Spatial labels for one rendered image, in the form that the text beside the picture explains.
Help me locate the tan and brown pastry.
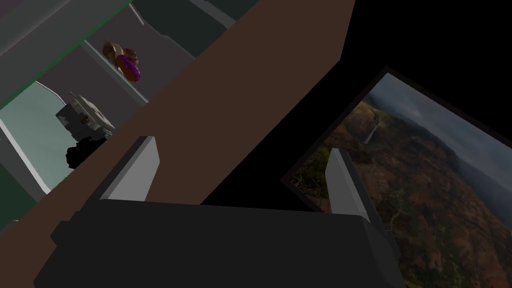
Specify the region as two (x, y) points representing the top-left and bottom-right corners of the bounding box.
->
(102, 41), (139, 67)

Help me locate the purple and orange doughnut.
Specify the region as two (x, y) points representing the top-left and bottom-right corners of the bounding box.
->
(115, 54), (142, 83)

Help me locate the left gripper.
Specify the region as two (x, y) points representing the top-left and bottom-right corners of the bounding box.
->
(55, 91), (116, 142)

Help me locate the landscape picture in dark frame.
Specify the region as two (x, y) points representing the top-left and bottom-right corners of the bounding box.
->
(279, 66), (512, 288)

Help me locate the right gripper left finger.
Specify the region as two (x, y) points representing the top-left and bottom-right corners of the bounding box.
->
(88, 135), (161, 203)

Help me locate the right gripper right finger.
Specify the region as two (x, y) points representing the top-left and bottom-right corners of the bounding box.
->
(324, 147), (386, 231)

